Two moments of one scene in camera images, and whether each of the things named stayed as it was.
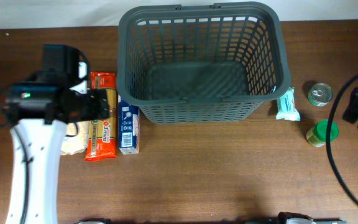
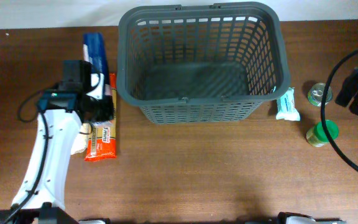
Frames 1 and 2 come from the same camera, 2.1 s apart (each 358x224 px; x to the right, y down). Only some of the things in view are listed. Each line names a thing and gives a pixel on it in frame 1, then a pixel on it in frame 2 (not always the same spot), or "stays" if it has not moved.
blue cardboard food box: [128, 127] → [94, 51]
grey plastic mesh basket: [201, 63] stays
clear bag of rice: [76, 137] stays
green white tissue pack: [286, 107] stays
